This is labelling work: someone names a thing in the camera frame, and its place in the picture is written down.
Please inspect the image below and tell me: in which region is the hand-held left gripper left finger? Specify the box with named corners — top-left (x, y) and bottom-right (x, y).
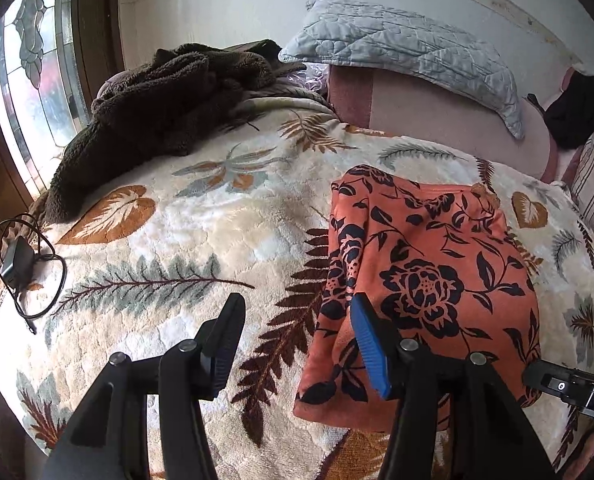
top-left (42, 292), bottom-right (246, 480)

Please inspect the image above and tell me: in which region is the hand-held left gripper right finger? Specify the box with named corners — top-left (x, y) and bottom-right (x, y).
top-left (350, 292), bottom-right (552, 480)

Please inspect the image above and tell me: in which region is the orange floral garment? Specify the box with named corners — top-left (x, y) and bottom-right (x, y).
top-left (294, 164), bottom-right (542, 433)

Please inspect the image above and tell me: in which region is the cream leaf print blanket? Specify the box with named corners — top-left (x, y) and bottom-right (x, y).
top-left (0, 95), bottom-right (594, 480)

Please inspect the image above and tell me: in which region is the pink bed sheet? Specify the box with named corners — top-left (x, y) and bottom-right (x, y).
top-left (327, 65), bottom-right (594, 183)

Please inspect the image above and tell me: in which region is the dark brown fleece blanket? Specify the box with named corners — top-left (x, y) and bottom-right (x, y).
top-left (44, 39), bottom-right (308, 224)

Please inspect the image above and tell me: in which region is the black cloth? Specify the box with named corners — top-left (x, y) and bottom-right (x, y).
top-left (527, 74), bottom-right (594, 150)

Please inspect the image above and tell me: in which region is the purple patterned cloth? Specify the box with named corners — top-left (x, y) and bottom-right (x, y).
top-left (276, 62), bottom-right (328, 97)

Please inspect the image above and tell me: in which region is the grey quilted pillow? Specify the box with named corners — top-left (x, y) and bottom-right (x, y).
top-left (278, 0), bottom-right (526, 140)

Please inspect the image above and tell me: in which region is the stained glass window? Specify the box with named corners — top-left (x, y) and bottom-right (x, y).
top-left (0, 0), bottom-right (90, 196)

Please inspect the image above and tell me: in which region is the black charger with cable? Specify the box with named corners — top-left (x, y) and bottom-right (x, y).
top-left (0, 214), bottom-right (68, 335)

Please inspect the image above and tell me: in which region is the wooden window frame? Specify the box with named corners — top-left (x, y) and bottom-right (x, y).
top-left (69, 0), bottom-right (126, 116)

